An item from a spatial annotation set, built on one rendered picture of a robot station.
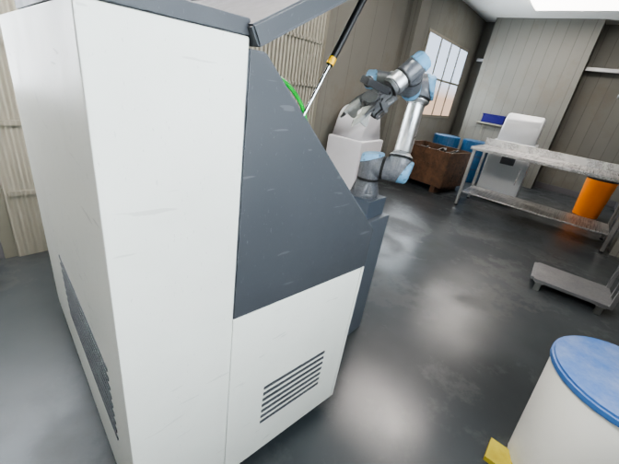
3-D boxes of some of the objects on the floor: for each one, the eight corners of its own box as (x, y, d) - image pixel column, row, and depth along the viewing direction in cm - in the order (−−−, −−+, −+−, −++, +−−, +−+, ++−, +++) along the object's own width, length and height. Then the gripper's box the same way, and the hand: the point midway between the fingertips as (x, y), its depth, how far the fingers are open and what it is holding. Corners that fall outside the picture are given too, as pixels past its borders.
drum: (567, 213, 566) (587, 176, 539) (570, 208, 596) (588, 173, 568) (599, 222, 542) (620, 183, 515) (600, 216, 571) (620, 180, 544)
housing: (223, 486, 123) (251, 17, 61) (142, 548, 104) (64, -36, 42) (113, 293, 211) (79, 22, 149) (60, 308, 192) (-6, 5, 130)
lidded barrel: (623, 474, 150) (706, 383, 125) (629, 586, 113) (748, 489, 89) (508, 404, 176) (559, 318, 152) (484, 477, 140) (544, 378, 115)
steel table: (605, 255, 404) (652, 177, 363) (450, 203, 511) (473, 138, 469) (605, 239, 460) (646, 170, 418) (465, 196, 566) (486, 137, 525)
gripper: (406, 103, 119) (361, 141, 121) (384, 90, 128) (342, 126, 129) (401, 84, 113) (353, 124, 114) (378, 72, 121) (333, 110, 123)
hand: (347, 118), depth 119 cm, fingers open, 7 cm apart
